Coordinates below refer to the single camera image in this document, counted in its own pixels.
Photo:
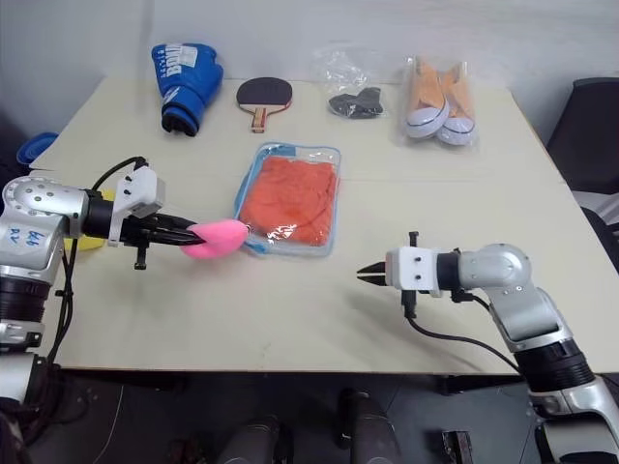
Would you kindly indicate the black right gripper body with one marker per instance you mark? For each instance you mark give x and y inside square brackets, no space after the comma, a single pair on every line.
[408,302]

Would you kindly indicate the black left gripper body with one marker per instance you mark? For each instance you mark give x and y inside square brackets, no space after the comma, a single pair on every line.
[138,231]

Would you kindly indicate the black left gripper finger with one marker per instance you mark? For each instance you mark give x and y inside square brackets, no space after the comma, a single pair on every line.
[176,236]
[176,222]

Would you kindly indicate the pink fluffy zipper pull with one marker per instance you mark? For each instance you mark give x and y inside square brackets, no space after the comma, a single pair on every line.
[220,237]

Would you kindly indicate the orange cloth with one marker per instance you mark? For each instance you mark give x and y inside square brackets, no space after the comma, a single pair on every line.
[290,203]
[290,150]

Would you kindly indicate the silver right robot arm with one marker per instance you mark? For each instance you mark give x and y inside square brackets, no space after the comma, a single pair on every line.
[527,299]

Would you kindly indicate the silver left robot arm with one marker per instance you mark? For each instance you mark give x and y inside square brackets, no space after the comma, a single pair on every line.
[34,232]

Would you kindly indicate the yellow flat object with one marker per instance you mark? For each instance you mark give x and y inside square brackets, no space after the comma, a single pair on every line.
[89,243]

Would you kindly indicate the blue plastic bowl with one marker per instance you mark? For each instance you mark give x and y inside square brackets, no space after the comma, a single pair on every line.
[34,147]

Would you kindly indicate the dark rounded shape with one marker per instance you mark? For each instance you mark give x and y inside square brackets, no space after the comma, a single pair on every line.
[251,442]
[370,430]

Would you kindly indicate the blue boxing glove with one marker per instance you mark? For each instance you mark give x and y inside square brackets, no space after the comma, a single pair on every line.
[186,87]

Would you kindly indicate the black table tennis paddle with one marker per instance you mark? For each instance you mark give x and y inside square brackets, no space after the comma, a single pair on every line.
[263,92]

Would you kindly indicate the orange white canvas shoe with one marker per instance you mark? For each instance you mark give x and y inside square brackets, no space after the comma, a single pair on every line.
[425,116]
[459,128]

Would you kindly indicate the black sock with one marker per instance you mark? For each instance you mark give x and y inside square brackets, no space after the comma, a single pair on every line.
[371,102]
[344,105]

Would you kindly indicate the orange white shoes in bag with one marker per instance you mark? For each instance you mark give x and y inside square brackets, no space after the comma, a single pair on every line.
[437,104]

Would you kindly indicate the black item in plastic bag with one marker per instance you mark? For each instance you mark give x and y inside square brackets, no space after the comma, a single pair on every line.
[341,67]

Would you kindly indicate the black chair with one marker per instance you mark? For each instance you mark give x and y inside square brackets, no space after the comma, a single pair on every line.
[590,125]

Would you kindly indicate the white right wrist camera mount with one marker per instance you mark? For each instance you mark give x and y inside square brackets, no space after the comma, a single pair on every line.
[416,270]

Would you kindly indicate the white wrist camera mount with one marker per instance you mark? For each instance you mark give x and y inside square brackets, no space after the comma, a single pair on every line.
[138,188]
[416,270]

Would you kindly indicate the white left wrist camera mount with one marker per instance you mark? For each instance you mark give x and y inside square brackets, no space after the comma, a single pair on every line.
[138,188]

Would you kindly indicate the black table frame bar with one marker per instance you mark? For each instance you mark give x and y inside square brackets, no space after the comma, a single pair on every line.
[290,379]

